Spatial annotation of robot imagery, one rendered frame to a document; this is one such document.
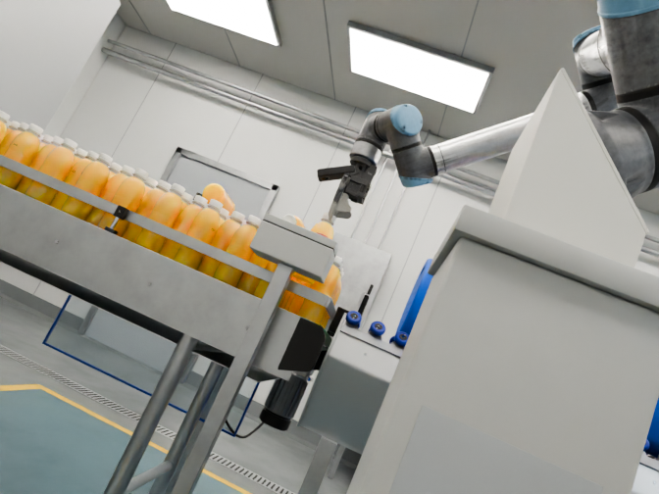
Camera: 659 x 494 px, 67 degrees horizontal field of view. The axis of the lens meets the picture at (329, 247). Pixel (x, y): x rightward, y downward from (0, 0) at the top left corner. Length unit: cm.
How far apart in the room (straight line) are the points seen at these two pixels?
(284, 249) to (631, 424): 82
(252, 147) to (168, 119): 105
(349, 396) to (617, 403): 84
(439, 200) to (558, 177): 447
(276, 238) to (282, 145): 431
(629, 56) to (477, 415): 62
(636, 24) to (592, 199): 29
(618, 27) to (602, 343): 51
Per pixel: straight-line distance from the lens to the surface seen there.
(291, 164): 543
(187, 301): 139
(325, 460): 147
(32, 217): 164
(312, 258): 123
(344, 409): 144
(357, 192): 146
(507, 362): 69
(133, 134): 612
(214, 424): 128
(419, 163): 144
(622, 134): 90
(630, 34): 97
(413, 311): 142
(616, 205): 83
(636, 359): 75
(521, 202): 79
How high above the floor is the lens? 84
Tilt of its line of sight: 11 degrees up
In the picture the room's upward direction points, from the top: 24 degrees clockwise
